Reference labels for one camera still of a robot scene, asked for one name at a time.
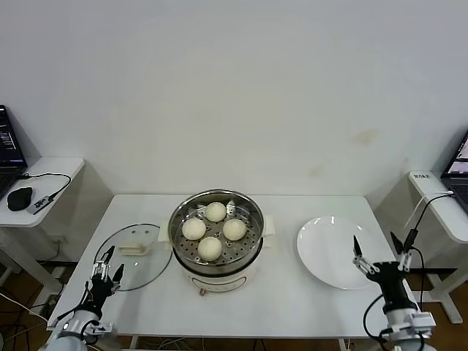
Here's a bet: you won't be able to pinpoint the white laptop cable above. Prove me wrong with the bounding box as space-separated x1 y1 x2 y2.
404 189 454 230

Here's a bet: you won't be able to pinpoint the grey USB hub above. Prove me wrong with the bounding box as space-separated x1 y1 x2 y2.
29 195 52 216

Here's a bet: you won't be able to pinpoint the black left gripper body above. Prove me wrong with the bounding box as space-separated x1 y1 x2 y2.
88 272 121 307

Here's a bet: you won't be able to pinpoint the glass lid with cream handle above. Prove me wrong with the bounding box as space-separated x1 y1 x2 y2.
93 224 173 293

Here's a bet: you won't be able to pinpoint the thin black hub cable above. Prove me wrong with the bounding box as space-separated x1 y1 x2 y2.
16 173 72 202

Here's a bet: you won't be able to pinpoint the white floor cable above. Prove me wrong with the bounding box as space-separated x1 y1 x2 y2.
0 294 48 325

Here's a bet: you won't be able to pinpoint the black laptop with dark screen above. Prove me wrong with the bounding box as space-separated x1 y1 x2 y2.
0 105 29 198

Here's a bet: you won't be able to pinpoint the white round plate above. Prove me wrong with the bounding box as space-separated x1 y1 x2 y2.
295 216 384 290

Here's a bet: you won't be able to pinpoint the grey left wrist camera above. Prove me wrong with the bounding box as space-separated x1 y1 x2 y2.
87 320 118 336

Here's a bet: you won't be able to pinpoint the perforated stainless steel steamer basket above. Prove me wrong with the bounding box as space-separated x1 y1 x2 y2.
167 189 264 273

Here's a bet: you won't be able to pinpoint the black cable with adapter block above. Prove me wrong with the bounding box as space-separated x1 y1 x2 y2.
397 193 456 306

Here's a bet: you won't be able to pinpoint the cream electric cooker pot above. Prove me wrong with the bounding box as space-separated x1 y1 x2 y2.
156 214 276 298

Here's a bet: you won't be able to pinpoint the black computer mouse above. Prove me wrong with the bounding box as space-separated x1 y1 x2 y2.
7 186 34 211

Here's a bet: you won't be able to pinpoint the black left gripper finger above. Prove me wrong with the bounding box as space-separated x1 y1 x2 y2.
91 245 116 282
111 263 126 287

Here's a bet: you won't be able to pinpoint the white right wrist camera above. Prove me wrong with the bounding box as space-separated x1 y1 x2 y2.
407 310 436 332

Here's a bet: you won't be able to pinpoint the white steamed baozi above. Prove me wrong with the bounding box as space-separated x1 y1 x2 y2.
181 218 207 241
222 218 248 241
204 202 227 222
197 236 223 262

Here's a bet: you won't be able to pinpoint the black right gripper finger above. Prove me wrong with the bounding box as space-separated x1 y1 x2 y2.
390 231 413 274
351 235 380 278

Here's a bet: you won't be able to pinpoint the grey laptop with bright screen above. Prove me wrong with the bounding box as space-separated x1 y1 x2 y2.
439 126 468 213

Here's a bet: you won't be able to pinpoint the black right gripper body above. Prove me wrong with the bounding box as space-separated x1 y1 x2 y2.
365 261 412 312

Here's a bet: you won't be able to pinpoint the white side desk with mouse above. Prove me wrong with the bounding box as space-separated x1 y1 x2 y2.
0 156 113 293

